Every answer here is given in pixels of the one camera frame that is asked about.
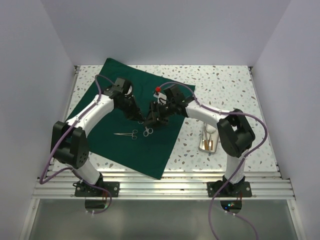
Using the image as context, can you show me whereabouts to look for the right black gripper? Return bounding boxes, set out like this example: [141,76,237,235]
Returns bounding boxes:
[143,100,176,130]

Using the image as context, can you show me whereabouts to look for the steel scissors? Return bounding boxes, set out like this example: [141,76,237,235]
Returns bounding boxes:
[138,121,154,137]

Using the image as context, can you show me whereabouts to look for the steel hemostat forceps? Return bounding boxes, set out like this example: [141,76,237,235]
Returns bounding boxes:
[114,129,138,140]

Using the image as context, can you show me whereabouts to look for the stainless steel tray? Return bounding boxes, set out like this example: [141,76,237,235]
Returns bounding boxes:
[198,123,219,154]

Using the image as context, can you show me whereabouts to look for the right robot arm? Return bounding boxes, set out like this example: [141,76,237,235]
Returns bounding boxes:
[144,100,256,197]

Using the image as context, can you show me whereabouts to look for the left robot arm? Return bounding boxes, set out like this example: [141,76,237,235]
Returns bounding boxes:
[48,92,145,197]

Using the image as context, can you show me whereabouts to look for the green surgical cloth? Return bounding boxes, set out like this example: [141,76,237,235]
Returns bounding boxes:
[69,58,195,180]

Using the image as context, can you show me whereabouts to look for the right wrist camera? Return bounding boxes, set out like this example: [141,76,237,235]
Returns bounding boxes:
[153,84,195,105]

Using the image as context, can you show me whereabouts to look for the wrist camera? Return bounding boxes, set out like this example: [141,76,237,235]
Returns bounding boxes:
[103,77,133,99]
[153,84,195,105]

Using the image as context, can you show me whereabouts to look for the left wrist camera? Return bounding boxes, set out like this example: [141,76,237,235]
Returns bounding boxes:
[103,77,133,99]

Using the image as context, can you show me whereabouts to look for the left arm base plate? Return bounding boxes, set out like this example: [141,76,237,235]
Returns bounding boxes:
[72,180,120,198]

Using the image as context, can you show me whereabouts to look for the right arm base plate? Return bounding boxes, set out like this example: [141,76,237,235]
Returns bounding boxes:
[206,180,253,198]

